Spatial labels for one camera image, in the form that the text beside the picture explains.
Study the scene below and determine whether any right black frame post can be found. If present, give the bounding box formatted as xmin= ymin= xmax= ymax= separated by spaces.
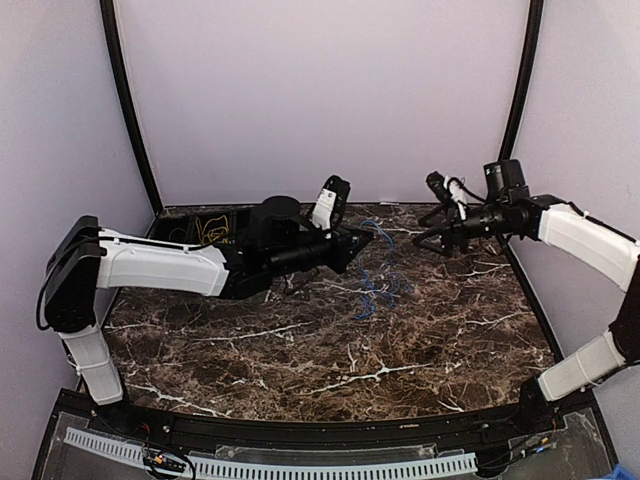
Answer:
xmin=497 ymin=0 xmax=544 ymax=161

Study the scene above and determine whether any blue object at corner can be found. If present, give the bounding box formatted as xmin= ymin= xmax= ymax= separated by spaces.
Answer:
xmin=607 ymin=464 xmax=639 ymax=480

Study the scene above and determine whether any black three-compartment tray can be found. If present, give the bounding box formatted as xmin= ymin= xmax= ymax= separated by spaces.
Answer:
xmin=147 ymin=205 xmax=252 ymax=245

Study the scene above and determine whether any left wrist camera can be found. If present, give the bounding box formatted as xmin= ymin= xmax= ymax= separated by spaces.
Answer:
xmin=307 ymin=175 xmax=351 ymax=239

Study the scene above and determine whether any white slotted cable duct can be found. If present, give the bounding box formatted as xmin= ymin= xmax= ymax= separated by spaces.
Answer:
xmin=64 ymin=427 xmax=477 ymax=479

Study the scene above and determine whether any yellow cable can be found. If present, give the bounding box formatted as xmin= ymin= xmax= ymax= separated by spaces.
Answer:
xmin=193 ymin=213 xmax=231 ymax=247

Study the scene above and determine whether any left black frame post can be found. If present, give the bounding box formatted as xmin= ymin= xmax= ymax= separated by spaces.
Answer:
xmin=99 ymin=0 xmax=164 ymax=215

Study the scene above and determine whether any black front rail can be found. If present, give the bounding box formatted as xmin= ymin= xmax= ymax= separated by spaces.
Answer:
xmin=80 ymin=402 xmax=552 ymax=451

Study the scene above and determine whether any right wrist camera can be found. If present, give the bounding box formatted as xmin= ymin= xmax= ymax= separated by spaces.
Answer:
xmin=426 ymin=171 xmax=469 ymax=220

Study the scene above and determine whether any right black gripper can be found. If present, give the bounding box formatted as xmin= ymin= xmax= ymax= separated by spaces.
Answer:
xmin=413 ymin=199 xmax=510 ymax=256

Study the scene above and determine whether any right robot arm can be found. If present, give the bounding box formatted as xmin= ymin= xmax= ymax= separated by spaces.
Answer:
xmin=413 ymin=159 xmax=639 ymax=434

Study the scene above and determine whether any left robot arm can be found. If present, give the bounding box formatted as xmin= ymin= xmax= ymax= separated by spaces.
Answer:
xmin=36 ymin=196 xmax=373 ymax=436

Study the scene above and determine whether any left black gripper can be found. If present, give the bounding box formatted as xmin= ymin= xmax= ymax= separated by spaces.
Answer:
xmin=268 ymin=222 xmax=375 ymax=279

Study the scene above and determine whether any black frame post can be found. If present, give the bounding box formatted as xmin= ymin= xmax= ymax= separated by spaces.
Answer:
xmin=99 ymin=0 xmax=164 ymax=215
xmin=497 ymin=0 xmax=544 ymax=161

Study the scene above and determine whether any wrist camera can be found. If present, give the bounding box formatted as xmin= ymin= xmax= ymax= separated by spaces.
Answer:
xmin=426 ymin=171 xmax=469 ymax=220
xmin=307 ymin=175 xmax=351 ymax=239

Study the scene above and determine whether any blue cable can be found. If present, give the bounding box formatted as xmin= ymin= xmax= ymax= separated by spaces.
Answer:
xmin=353 ymin=219 xmax=414 ymax=322

